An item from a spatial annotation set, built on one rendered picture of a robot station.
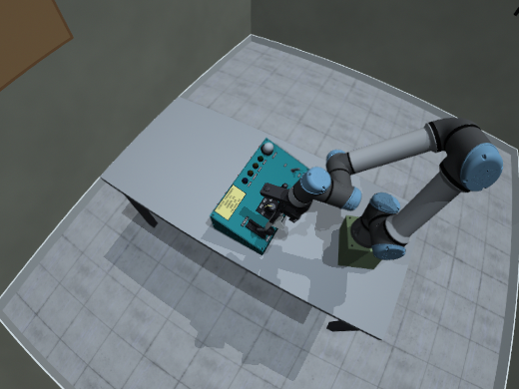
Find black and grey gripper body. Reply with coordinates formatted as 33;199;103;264
276;193;312;222

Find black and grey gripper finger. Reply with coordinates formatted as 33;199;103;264
264;209;284;230

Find dark teal control console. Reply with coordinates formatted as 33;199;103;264
210;138;309;255

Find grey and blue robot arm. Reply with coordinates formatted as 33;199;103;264
260;118;503;260

